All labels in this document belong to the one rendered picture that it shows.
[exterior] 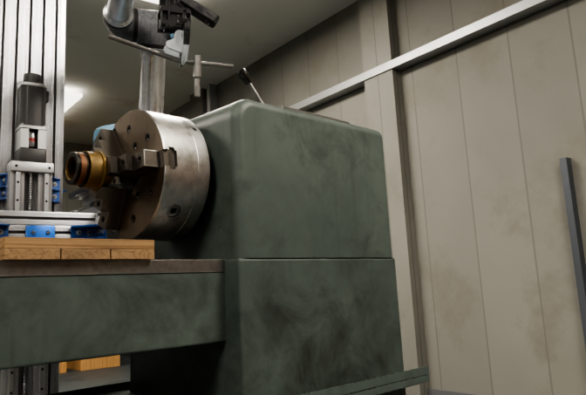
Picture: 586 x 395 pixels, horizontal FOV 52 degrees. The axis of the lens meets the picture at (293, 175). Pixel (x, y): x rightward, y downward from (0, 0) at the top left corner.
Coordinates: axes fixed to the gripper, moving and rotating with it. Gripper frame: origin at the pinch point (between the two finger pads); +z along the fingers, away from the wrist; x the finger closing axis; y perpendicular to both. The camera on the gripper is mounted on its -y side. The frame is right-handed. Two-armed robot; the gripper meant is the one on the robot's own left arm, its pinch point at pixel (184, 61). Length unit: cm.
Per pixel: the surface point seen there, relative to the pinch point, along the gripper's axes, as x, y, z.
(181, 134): 19.8, 3.8, 24.4
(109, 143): 8.3, 19.2, 25.3
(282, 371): 22, -20, 79
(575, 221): -99, -234, 33
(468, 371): -178, -218, 125
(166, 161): 23.5, 7.6, 31.5
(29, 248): 40, 34, 51
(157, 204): 22.0, 9.2, 41.0
